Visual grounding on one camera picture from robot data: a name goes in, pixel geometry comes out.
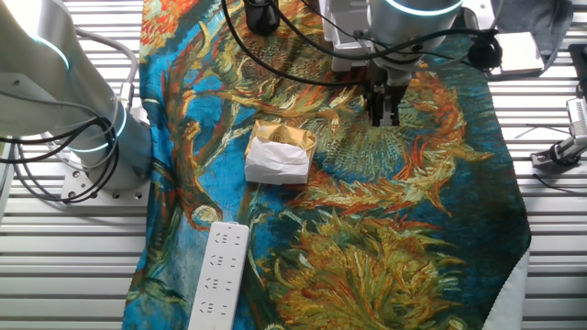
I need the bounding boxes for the black mesh pen holder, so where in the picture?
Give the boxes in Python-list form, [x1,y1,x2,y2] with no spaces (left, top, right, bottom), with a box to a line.
[242,0,282,36]

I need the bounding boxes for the dark grey towel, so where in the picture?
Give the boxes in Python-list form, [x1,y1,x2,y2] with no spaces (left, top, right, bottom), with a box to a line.
[490,0,575,78]

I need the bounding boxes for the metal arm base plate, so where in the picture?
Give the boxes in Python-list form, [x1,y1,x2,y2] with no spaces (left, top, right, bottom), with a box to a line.
[61,158,152,207]

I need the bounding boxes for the gold white tissue pack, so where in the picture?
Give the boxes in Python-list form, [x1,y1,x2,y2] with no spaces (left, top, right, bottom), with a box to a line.
[243,119,318,186]

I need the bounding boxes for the grey arm hose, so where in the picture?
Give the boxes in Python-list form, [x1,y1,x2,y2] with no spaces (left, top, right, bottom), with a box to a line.
[75,27,139,111]

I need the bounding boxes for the black stand block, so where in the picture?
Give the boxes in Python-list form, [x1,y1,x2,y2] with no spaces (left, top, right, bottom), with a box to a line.
[568,43,587,97]

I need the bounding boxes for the thin wrist camera cable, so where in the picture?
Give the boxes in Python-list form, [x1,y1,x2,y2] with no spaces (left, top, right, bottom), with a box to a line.
[221,0,504,88]

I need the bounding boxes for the black base cables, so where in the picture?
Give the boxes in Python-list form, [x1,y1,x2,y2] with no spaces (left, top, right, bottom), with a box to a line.
[0,116,121,205]

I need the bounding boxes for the white plastic lidded box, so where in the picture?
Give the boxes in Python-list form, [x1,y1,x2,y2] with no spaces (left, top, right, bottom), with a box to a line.
[319,0,382,50]

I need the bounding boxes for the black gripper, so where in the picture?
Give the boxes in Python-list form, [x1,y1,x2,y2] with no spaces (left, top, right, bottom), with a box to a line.
[364,57,414,128]

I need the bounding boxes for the sunflower painting cloth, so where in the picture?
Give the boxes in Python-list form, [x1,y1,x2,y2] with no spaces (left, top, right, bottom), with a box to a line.
[121,0,533,330]

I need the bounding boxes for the silver digital scale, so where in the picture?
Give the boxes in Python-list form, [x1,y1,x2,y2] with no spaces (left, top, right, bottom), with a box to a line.
[489,30,546,77]

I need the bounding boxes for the white power strip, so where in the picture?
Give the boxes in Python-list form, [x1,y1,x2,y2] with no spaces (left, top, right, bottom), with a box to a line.
[186,220,251,330]

